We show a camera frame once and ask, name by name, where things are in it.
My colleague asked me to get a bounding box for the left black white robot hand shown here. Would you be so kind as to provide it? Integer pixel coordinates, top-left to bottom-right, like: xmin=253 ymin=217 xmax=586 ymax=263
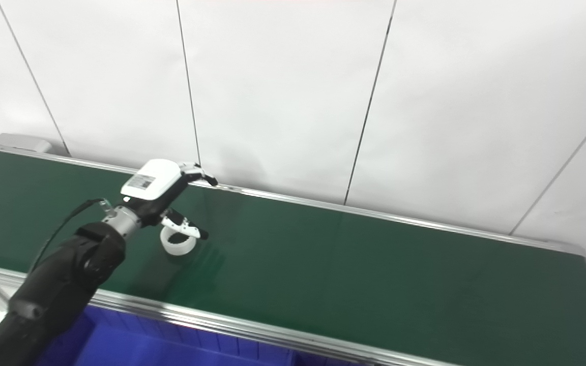
xmin=120 ymin=159 xmax=219 ymax=240

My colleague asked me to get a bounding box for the white toothed plastic ring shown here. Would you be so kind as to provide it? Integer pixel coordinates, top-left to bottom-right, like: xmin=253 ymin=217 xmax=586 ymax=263
xmin=159 ymin=224 xmax=197 ymax=256

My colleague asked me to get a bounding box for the grey conveyor end cover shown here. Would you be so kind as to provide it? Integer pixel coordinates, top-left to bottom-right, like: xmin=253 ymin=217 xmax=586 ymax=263
xmin=0 ymin=133 xmax=52 ymax=154

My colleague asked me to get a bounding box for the blue plastic bin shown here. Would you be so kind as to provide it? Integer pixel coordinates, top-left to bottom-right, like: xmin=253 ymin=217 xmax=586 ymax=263
xmin=34 ymin=302 xmax=296 ymax=366
xmin=293 ymin=350 xmax=370 ymax=366

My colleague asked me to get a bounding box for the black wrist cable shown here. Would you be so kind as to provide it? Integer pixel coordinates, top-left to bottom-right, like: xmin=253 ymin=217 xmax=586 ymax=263
xmin=28 ymin=198 xmax=109 ymax=275

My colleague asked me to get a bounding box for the green conveyor belt aluminium frame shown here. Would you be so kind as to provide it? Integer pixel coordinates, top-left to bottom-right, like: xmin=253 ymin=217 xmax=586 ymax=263
xmin=0 ymin=145 xmax=586 ymax=366

